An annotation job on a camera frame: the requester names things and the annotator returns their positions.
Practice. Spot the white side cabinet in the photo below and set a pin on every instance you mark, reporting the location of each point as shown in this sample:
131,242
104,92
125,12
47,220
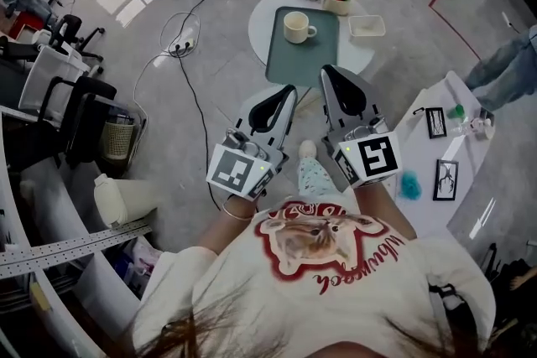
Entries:
419,151

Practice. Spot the white curved shelf unit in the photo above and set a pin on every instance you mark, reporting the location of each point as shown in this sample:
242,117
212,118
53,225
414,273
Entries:
54,197

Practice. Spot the round white table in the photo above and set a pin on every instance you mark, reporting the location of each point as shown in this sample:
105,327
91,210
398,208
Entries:
258,25

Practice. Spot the perforated metal rail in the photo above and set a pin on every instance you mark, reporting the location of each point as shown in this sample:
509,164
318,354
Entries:
63,249

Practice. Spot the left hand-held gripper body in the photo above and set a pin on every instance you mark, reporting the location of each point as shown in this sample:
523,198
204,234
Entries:
230,174

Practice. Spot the person's star print trousers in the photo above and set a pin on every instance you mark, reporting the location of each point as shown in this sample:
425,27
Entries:
314,180

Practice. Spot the wicker waste basket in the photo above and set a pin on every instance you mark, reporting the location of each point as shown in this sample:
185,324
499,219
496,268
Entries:
117,140

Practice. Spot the person's left forearm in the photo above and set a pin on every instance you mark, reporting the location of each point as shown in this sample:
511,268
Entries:
222,230

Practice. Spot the green rectangular tray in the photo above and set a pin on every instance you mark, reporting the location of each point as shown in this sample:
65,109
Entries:
293,63

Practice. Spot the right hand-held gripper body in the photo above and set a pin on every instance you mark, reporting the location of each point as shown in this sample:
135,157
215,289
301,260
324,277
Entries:
377,157

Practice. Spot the black armchair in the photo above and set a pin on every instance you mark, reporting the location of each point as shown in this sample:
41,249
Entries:
84,121

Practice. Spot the white power strip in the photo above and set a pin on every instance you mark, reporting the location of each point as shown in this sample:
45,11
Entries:
181,47

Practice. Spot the white mesh chair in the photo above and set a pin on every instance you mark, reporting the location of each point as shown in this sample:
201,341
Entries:
46,79

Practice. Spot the white rectangular dish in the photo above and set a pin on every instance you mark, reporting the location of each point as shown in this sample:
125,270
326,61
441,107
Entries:
366,26

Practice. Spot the green plastic cup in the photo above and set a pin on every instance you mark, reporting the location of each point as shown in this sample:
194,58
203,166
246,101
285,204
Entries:
455,112

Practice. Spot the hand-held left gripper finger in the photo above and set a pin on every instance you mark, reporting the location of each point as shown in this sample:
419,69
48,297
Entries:
243,123
285,130

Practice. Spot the clear plastic bottle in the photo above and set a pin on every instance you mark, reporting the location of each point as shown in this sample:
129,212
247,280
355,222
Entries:
472,126

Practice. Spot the person's white printed shirt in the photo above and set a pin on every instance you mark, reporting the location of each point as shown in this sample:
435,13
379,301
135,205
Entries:
235,297

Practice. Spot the black picture frame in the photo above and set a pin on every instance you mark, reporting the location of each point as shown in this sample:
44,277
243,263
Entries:
435,122
445,180

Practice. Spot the silver metal box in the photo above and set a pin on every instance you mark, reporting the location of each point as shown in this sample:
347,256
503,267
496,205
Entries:
486,116

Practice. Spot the black office chair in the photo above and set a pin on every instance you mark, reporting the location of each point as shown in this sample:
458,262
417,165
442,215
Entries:
69,29

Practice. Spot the person's white slipper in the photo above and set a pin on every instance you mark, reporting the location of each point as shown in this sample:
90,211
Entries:
308,148

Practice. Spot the person's right forearm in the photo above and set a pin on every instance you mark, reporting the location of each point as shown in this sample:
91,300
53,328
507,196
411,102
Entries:
382,214

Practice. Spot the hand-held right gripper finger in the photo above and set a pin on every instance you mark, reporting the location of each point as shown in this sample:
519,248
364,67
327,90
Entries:
371,105
331,113

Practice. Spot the cream ceramic mug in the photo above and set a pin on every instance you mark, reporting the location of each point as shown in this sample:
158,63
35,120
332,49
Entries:
295,27

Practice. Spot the blue fluffy ball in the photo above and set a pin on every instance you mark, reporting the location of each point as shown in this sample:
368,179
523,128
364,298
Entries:
410,185

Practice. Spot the cream padded cushion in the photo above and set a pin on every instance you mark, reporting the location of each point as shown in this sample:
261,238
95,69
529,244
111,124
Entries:
121,201

